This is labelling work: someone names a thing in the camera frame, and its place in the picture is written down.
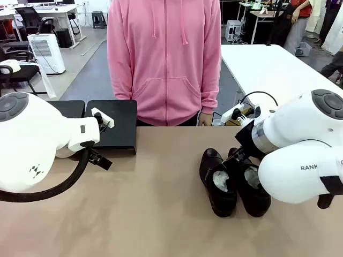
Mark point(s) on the white computer case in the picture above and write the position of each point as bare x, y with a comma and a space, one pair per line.
233, 30

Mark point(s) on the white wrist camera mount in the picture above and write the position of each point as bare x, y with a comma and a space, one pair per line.
229, 113
105, 119

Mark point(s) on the person in pink hoodie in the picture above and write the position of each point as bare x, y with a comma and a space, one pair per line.
166, 53

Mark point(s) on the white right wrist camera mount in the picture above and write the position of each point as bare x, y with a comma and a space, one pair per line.
229, 113

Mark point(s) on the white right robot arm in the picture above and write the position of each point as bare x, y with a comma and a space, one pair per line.
294, 123

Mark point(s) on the clear plastic container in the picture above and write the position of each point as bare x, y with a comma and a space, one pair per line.
217, 123

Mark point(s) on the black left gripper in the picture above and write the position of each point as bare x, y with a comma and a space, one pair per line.
100, 159

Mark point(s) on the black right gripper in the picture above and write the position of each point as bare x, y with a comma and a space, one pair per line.
250, 142

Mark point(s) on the seated person's dark leg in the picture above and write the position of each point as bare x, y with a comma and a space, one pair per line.
332, 67

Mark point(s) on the large white table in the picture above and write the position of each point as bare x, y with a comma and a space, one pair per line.
268, 69

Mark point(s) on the black office chair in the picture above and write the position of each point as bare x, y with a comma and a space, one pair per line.
29, 18
16, 46
18, 76

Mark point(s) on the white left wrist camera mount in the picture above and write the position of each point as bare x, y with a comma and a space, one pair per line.
105, 119

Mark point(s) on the person's pink sleeved right forearm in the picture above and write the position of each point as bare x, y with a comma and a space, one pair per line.
118, 80

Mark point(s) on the brown cardboard box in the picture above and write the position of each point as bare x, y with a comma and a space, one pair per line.
235, 122

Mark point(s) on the small white desk gadget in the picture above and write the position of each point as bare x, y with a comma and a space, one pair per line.
256, 4

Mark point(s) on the person's pink sleeved left forearm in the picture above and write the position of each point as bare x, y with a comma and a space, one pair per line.
211, 88

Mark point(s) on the white paper shoe stuffing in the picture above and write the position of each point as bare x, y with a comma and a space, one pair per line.
252, 178
221, 180

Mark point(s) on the grey plastic stool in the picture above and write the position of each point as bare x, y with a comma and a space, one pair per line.
98, 18

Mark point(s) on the black computer monitor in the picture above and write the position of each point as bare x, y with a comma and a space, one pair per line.
40, 1

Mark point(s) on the grey storage bin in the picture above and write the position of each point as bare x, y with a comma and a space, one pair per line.
304, 49

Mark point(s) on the white computer keyboard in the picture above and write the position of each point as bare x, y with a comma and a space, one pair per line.
44, 7

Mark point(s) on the person's left hand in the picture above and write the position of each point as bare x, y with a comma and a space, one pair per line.
205, 120

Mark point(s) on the black computer tower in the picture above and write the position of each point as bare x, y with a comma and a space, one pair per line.
63, 38

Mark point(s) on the dark framed work table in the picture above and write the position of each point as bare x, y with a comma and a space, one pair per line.
265, 16

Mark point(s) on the white hanging garment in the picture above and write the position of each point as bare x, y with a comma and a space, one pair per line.
335, 32

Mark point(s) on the white air purifier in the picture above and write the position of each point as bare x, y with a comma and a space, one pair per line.
48, 53

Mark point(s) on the cream hanging garment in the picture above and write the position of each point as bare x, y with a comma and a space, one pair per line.
314, 16

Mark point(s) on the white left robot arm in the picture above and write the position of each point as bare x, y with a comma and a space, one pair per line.
26, 139

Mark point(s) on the white plastic bag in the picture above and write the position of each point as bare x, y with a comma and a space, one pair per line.
48, 80

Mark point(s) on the white cloth bundle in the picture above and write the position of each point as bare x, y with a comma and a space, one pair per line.
10, 66

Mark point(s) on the white office desk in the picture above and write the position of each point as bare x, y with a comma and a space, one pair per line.
61, 10

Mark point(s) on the mannequin in red top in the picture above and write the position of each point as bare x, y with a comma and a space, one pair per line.
301, 24

